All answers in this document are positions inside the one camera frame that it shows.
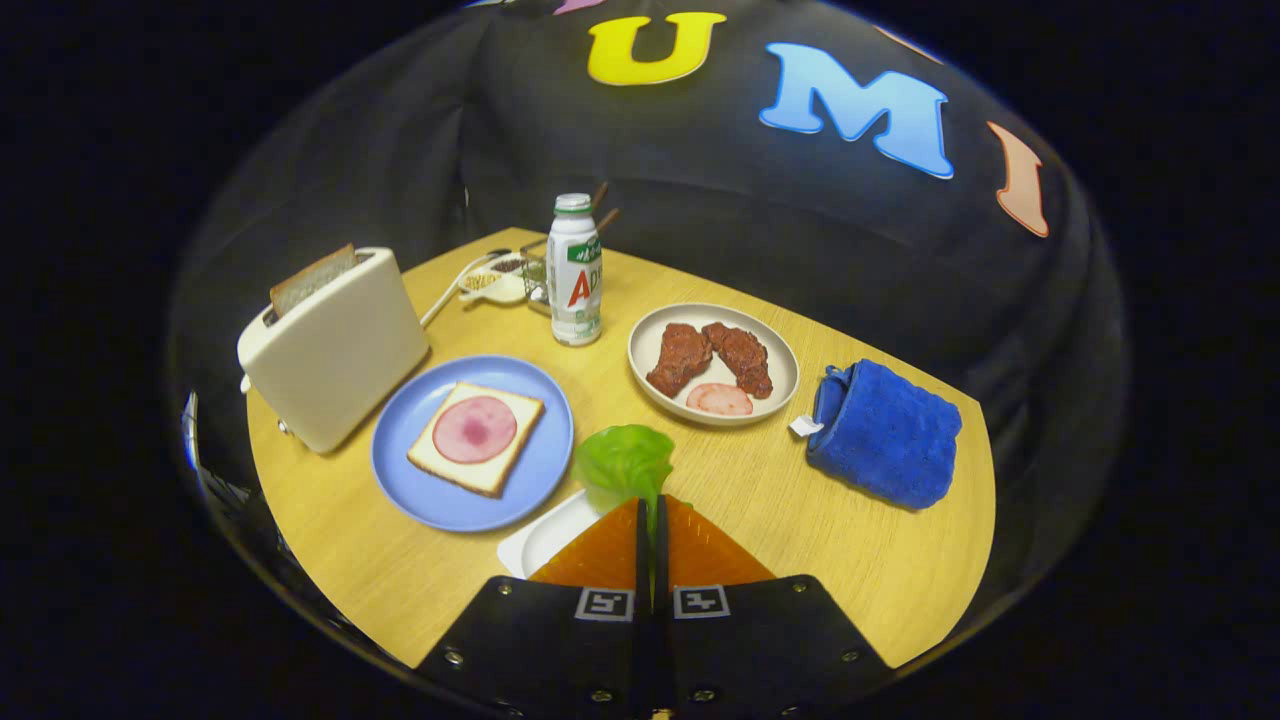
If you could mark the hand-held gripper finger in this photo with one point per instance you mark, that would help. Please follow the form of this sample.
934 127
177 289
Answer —
663 600
643 600

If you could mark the green lettuce leaf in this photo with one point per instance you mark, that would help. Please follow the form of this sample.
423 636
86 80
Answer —
620 465

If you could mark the toasted bread slice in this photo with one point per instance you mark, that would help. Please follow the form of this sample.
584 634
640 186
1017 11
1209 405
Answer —
310 280

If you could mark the white square plate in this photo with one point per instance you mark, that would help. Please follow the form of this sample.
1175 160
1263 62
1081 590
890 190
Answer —
545 540

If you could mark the pale pink ham slice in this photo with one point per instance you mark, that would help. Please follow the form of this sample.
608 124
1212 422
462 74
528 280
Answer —
720 400

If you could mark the blue round plate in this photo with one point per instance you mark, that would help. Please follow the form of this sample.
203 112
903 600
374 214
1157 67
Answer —
440 505

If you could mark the white bread slice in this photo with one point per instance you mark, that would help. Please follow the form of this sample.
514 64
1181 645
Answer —
515 415

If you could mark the brown meat piece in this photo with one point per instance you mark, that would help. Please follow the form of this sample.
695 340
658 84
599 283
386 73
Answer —
680 360
745 360

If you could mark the beige round plate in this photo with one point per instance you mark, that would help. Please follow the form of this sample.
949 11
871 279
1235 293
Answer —
785 375

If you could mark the blue folded towel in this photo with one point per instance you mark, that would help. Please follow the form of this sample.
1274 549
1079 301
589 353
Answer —
885 435

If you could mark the white drink bottle green cap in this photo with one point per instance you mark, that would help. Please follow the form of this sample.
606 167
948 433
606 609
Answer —
573 300

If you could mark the white divided condiment dish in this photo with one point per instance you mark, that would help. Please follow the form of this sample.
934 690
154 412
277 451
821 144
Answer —
495 290

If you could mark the black backdrop cloth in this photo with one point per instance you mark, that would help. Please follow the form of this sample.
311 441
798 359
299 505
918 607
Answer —
800 250

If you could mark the brown chopstick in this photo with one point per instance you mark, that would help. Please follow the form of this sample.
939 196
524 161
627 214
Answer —
600 195
608 220

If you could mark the cream toaster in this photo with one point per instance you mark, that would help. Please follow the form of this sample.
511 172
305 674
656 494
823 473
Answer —
340 350

